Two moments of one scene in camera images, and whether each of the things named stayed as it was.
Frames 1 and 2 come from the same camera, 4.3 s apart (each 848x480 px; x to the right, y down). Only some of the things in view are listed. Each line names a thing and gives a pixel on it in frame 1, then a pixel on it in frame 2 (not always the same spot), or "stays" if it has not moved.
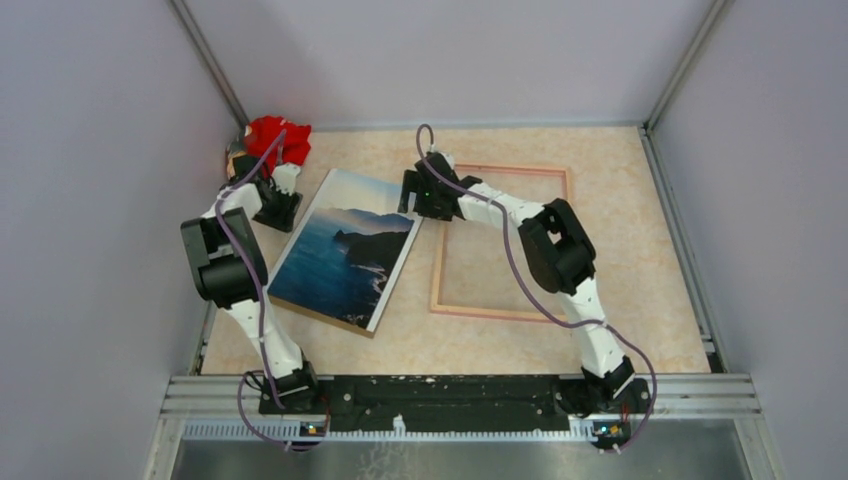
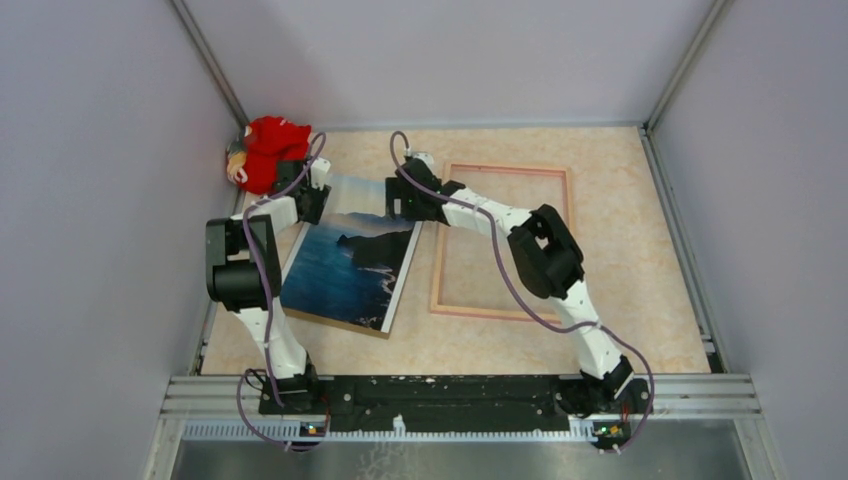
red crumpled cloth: [292, 149] stays
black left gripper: [284, 219] -> [321, 197]
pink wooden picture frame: [440, 241] stays
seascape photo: [346, 256] stays
